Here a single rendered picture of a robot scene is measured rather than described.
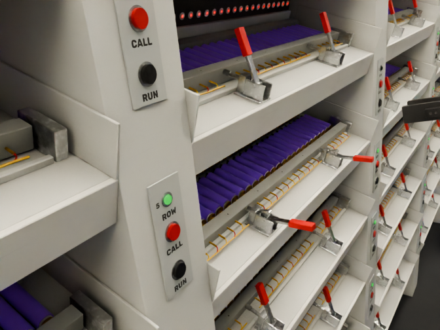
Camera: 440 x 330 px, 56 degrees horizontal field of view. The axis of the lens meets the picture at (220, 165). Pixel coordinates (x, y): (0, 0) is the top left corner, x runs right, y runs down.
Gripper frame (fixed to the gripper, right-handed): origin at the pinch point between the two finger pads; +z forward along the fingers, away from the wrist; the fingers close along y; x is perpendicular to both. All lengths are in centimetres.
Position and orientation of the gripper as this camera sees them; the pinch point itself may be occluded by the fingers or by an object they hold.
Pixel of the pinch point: (427, 109)
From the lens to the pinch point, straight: 78.0
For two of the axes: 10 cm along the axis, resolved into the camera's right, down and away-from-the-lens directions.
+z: -7.8, 0.6, 6.2
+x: 2.6, 9.4, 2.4
